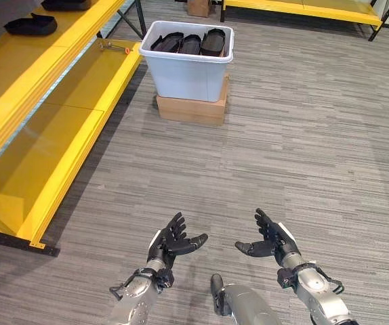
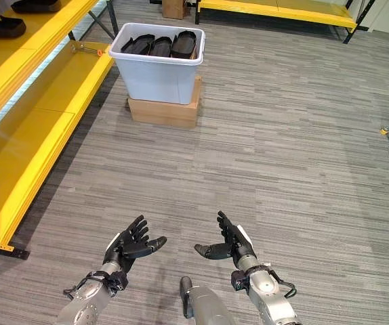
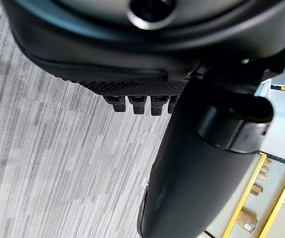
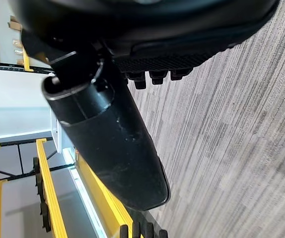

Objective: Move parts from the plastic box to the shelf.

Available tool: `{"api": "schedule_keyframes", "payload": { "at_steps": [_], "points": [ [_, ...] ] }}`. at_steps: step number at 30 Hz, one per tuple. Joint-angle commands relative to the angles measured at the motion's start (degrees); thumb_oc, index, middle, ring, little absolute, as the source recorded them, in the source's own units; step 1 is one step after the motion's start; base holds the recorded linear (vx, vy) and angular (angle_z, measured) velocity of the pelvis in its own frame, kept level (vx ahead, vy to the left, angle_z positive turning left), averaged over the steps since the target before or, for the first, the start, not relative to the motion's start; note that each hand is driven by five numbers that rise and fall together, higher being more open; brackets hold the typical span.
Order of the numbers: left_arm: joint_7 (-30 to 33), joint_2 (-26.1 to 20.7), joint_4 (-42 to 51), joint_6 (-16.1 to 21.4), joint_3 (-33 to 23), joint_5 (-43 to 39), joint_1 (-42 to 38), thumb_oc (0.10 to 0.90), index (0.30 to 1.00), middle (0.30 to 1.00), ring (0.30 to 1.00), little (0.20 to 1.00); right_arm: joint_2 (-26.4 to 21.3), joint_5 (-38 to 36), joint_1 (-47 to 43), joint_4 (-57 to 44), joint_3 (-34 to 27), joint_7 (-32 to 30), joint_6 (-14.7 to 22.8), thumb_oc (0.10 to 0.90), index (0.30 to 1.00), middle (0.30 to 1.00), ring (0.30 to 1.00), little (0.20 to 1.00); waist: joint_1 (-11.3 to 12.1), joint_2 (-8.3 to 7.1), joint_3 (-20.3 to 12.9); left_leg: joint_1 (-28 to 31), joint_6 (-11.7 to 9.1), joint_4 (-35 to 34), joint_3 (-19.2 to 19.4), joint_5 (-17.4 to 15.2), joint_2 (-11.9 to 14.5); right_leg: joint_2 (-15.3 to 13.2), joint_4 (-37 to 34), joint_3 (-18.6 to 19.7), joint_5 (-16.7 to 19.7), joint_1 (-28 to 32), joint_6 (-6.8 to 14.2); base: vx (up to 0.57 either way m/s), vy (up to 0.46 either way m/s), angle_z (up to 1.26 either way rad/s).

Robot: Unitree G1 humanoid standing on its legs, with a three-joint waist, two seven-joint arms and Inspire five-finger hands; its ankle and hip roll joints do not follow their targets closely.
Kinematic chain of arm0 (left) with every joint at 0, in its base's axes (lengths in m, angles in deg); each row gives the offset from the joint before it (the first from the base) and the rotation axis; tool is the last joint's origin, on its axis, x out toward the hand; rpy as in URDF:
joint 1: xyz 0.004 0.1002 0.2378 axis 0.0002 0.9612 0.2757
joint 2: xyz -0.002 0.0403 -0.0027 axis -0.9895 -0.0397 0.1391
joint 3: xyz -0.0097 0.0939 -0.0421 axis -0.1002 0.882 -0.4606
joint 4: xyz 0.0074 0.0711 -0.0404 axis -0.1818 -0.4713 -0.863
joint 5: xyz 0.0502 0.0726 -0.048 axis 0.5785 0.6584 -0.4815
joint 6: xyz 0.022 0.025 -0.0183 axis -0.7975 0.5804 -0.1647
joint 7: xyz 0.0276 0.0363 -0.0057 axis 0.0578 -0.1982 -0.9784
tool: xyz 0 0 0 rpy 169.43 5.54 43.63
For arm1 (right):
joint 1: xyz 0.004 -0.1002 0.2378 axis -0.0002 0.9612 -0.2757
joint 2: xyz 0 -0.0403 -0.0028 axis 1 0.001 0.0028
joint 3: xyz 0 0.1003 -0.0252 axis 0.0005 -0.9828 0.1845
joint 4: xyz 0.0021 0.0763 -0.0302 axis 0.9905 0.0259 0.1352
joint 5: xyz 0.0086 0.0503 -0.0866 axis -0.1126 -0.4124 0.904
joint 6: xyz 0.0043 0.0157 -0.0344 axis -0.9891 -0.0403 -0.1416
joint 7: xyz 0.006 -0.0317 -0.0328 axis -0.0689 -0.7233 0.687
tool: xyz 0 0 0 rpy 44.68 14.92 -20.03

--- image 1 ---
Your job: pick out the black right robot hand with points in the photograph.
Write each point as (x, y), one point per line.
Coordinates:
(267, 242)

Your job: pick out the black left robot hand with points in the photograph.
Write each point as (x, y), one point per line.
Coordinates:
(174, 242)

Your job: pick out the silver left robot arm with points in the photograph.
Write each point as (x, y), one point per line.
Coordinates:
(140, 294)

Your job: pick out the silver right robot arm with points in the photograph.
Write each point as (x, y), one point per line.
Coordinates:
(316, 291)

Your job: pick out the white plastic box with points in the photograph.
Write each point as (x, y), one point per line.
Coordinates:
(187, 72)

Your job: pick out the yellow metal shelf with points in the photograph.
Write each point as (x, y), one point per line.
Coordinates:
(309, 11)
(38, 111)

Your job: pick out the small brown cardboard box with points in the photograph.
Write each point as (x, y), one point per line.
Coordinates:
(199, 7)

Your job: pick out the silver robot leg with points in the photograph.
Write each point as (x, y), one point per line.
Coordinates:
(248, 306)

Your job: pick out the black sole-shaped part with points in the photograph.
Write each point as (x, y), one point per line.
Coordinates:
(190, 44)
(167, 42)
(215, 42)
(65, 4)
(30, 26)

